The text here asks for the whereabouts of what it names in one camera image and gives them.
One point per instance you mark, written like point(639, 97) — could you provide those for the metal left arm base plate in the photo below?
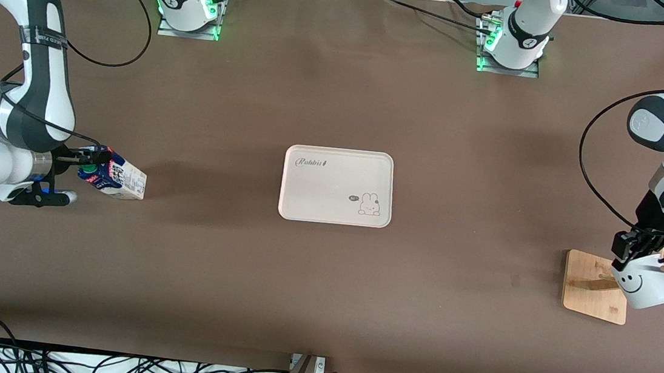
point(532, 73)

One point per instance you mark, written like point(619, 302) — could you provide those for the beige rabbit print tray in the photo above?
point(330, 201)

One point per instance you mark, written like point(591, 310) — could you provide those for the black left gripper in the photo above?
point(649, 218)

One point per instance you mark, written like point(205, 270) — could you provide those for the white smiley face cup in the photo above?
point(651, 287)

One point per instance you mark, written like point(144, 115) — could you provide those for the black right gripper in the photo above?
point(62, 156)

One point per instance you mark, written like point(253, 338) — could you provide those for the small metal corner bracket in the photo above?
point(321, 365)

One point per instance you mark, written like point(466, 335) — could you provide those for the wooden mug tree stand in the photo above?
point(586, 296)

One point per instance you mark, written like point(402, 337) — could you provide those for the blue white milk carton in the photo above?
point(122, 181)

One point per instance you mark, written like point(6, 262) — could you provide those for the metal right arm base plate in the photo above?
point(167, 30)

